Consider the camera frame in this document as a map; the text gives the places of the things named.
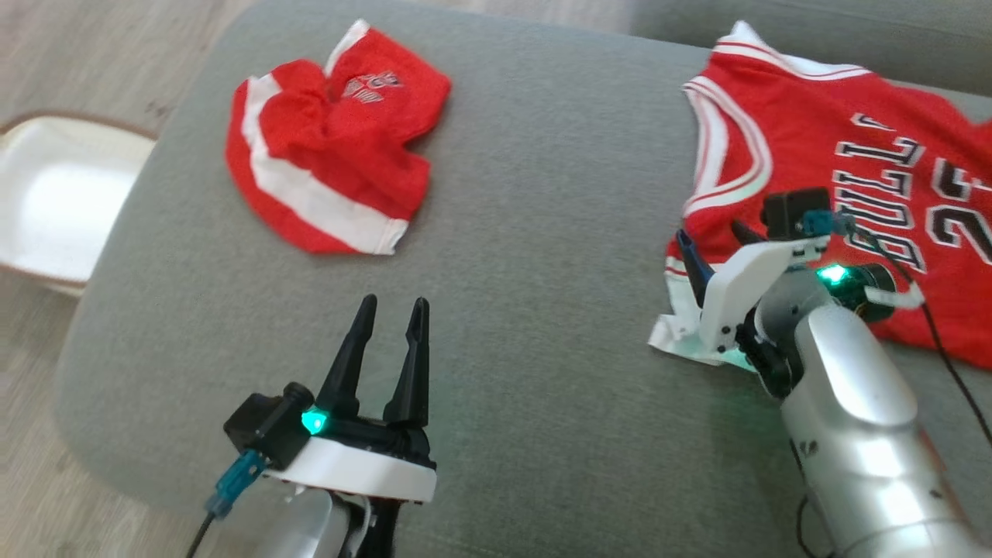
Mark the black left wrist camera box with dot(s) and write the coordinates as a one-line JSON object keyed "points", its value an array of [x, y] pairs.
{"points": [[263, 422]]}

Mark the red shorts with white stripe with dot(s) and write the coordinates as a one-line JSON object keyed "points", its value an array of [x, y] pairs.
{"points": [[333, 155]]}

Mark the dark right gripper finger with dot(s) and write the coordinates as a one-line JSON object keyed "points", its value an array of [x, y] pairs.
{"points": [[695, 267], [748, 235]]}

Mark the white laundry basket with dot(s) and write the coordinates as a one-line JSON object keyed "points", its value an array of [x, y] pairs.
{"points": [[62, 194]]}

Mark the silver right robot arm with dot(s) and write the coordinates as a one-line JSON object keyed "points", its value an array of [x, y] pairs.
{"points": [[852, 403]]}

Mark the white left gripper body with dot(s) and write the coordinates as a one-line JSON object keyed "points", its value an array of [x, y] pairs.
{"points": [[356, 469]]}

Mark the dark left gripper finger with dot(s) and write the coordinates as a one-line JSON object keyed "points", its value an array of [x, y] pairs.
{"points": [[411, 387], [345, 380]]}

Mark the red basketball jersey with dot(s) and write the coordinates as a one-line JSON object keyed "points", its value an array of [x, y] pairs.
{"points": [[814, 139]]}

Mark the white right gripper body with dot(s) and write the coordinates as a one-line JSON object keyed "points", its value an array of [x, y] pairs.
{"points": [[736, 294]]}

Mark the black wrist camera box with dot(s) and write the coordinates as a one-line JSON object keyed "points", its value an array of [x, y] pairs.
{"points": [[794, 213], [263, 422]]}

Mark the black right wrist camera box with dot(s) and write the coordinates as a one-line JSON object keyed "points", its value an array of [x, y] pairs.
{"points": [[794, 213]]}

